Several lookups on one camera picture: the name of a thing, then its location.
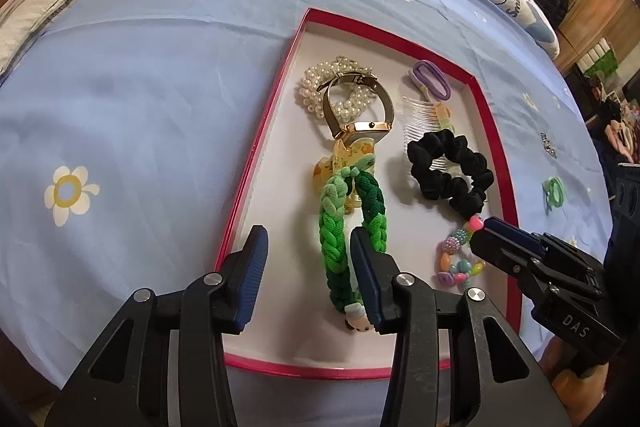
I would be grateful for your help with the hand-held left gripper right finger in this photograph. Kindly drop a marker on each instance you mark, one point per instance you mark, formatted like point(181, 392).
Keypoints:
point(367, 277)

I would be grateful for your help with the silver rhinestone hair clip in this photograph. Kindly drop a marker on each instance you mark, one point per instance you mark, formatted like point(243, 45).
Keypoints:
point(547, 146)

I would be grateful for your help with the red shallow box tray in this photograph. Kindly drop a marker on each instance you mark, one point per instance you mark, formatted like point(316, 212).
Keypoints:
point(280, 207)

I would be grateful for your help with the white pearl scrunchie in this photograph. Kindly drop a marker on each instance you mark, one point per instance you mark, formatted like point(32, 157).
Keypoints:
point(312, 97)

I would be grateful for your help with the yellow claw hair clip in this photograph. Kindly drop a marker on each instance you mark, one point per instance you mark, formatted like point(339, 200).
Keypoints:
point(355, 154)

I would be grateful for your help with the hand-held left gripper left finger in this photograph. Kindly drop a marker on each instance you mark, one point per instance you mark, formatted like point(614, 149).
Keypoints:
point(252, 272)

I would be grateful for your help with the gold wrist watch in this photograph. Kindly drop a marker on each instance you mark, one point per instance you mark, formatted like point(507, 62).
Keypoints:
point(360, 127)

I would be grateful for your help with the clear hair comb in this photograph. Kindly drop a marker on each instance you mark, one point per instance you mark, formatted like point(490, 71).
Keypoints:
point(417, 122)

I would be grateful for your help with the dark cabinet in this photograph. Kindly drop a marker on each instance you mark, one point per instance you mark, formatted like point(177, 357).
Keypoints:
point(627, 194)

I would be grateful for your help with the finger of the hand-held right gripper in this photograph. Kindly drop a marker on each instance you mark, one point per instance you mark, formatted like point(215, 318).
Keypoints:
point(515, 234)
point(500, 254)

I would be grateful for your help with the person's right hand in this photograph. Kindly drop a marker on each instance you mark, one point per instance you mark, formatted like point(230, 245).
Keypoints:
point(555, 357)

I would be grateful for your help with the pile of clothes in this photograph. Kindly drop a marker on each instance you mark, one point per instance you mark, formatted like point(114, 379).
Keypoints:
point(617, 127)

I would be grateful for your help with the black scrunchie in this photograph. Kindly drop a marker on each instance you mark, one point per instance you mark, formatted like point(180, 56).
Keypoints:
point(435, 187)

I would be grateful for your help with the green and white boxes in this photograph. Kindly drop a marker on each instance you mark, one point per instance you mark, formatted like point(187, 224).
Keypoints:
point(600, 64)

